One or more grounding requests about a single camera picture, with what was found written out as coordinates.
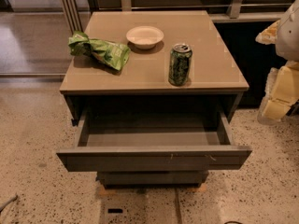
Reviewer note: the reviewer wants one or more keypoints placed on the grey drawer cabinet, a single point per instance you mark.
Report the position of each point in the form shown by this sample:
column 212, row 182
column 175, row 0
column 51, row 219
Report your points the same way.
column 214, row 83

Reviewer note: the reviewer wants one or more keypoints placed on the green chip bag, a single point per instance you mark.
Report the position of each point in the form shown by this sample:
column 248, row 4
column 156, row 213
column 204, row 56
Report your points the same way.
column 114, row 55

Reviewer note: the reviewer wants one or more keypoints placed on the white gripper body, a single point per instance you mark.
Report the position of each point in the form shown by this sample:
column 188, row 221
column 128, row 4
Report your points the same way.
column 289, row 36

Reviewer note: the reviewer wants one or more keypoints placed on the open grey top drawer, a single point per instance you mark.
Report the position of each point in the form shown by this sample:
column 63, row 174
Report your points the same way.
column 153, row 142

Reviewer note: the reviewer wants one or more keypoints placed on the metal window frame post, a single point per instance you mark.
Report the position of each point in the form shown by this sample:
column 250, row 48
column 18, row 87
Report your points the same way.
column 71, row 15

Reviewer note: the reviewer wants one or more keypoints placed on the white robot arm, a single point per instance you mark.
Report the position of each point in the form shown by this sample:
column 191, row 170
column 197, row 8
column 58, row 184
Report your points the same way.
column 287, row 47

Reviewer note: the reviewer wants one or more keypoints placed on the green soda can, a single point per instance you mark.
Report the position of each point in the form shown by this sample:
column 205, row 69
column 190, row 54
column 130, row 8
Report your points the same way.
column 180, row 64

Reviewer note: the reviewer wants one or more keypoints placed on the white paper bowl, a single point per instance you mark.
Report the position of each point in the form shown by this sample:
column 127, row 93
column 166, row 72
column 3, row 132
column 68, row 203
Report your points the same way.
column 145, row 37

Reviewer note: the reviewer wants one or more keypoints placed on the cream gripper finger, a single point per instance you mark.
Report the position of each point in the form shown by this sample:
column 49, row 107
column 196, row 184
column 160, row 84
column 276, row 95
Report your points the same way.
column 268, row 35
column 273, row 109

